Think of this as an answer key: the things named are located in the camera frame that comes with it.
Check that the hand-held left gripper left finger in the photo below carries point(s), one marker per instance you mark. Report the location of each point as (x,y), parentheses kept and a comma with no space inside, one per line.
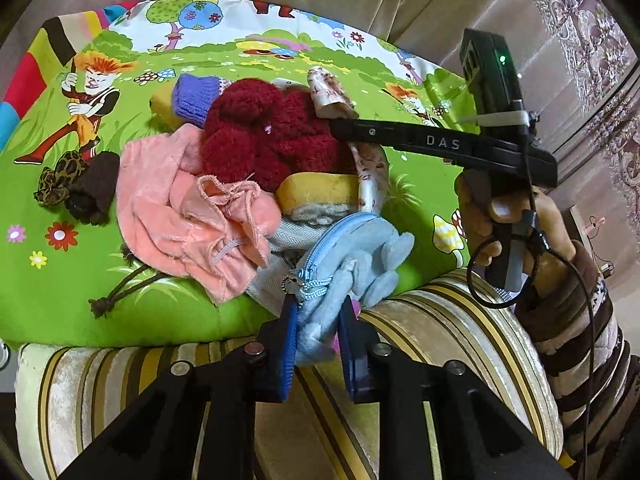
(290,355)

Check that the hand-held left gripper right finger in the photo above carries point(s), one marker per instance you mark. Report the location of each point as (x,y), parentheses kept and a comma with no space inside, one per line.
(352,360)

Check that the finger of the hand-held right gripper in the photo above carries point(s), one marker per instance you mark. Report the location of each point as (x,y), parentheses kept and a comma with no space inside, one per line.
(400,137)

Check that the white floral print cloth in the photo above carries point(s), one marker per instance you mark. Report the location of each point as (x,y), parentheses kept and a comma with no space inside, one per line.
(327,92)

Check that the light blue plush pouch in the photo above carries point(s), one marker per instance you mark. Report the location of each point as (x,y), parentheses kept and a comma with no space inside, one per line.
(360,260)

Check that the pink plush towel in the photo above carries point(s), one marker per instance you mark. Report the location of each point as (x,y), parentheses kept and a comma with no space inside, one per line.
(160,200)

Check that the person's right forearm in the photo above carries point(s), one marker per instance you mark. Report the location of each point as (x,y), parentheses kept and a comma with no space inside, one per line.
(575,340)

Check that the person's right hand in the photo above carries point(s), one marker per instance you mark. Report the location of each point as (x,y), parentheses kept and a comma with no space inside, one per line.
(475,210)

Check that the pink round pouch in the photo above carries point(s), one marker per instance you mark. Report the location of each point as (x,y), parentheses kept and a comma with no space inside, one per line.
(355,306)

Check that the pink lace curtain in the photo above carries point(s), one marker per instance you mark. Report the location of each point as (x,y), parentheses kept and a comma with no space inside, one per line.
(590,60)

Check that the yellow plush slipper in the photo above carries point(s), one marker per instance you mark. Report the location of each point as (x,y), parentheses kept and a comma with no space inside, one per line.
(315,192)

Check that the striped velvet cushion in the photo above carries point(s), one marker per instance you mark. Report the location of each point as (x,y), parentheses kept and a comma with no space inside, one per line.
(450,320)

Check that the dark red knitted hat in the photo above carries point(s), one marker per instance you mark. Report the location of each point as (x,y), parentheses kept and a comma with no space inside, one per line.
(260,135)

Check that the purple knitted cloth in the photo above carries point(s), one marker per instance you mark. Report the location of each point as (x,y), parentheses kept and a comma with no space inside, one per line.
(195,97)

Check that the yellow sponge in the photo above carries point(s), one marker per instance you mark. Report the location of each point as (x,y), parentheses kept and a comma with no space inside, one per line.
(160,105)

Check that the cartoon printed blanket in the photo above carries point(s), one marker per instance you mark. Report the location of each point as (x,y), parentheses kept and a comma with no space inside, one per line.
(40,270)

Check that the leopard print scrunchie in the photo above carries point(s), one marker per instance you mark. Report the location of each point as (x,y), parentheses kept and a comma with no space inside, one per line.
(57,180)

